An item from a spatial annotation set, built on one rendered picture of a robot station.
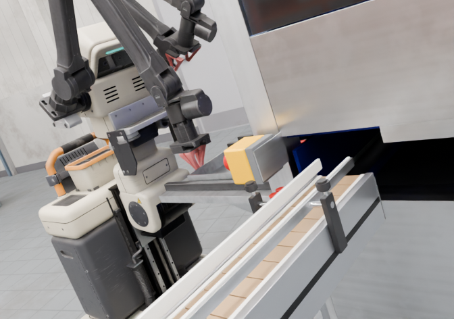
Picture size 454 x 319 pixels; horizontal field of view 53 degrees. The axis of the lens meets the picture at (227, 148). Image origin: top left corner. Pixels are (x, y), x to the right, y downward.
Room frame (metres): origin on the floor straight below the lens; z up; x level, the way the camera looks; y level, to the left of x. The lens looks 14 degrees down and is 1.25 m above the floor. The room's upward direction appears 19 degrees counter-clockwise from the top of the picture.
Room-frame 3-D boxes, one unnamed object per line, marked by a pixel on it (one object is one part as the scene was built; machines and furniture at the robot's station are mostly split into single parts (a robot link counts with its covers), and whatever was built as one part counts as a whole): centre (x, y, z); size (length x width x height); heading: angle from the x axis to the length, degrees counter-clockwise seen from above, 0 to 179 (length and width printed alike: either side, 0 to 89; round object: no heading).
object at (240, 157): (0.83, -0.04, 1.00); 0.08 x 0.07 x 0.07; 45
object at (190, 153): (1.22, 0.10, 0.94); 0.07 x 0.07 x 0.09; 45
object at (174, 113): (1.21, 0.09, 1.07); 0.07 x 0.06 x 0.07; 50
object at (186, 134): (1.21, 0.09, 1.01); 0.10 x 0.07 x 0.07; 45
